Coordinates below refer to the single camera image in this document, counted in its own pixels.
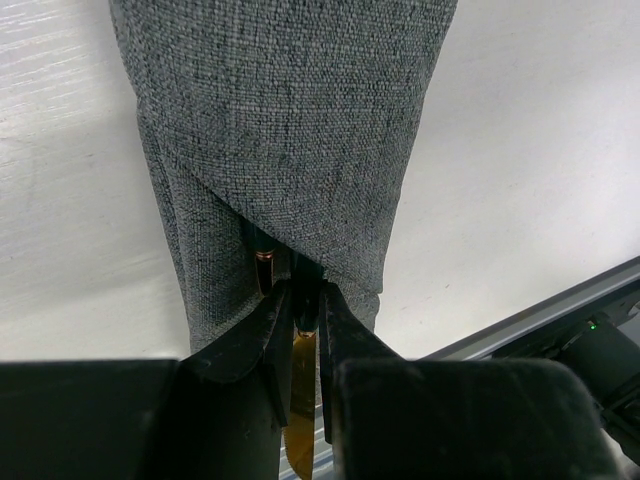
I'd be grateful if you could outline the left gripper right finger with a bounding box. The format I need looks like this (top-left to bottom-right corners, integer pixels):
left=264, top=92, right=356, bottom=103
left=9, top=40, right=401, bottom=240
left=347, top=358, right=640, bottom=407
left=319, top=283, right=619, bottom=479

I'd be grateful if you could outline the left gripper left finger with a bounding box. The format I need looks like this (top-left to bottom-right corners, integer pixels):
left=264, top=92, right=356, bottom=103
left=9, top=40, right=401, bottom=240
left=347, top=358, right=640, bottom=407
left=1, top=281, right=293, bottom=479

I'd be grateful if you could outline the aluminium frame rail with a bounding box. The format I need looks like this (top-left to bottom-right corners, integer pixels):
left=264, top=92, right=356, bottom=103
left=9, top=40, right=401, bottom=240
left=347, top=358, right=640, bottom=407
left=290, top=260, right=639, bottom=479

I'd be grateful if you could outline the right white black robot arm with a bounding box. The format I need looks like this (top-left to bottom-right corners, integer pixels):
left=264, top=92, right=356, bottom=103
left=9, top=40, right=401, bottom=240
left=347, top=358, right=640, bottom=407
left=492, top=282, right=639, bottom=479

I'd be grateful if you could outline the grey cloth napkin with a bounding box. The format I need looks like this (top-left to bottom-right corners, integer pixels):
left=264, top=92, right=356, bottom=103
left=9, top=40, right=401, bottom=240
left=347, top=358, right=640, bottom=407
left=110, top=1, right=456, bottom=351

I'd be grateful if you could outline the gold fork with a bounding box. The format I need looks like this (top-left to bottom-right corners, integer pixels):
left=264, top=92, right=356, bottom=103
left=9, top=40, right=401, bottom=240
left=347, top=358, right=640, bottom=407
left=242, top=220, right=278, bottom=296

